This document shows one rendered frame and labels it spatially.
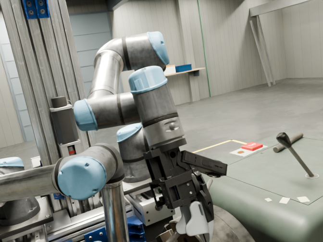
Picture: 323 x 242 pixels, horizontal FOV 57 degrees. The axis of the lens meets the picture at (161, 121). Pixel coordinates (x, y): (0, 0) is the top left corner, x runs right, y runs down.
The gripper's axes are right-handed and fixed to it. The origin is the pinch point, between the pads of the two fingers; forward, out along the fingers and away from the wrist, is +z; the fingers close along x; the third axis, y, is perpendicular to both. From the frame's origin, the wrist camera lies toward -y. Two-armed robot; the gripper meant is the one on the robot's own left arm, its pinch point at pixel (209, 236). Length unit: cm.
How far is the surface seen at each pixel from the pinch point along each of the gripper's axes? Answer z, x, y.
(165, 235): 3.5, -24.6, -1.5
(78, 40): -386, -758, -239
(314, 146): -2, -21, -67
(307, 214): 5.8, 2.2, -25.6
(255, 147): -8, -35, -53
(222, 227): 4.2, -11.7, -11.5
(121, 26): -408, -742, -380
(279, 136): -12.0, -6.2, -35.4
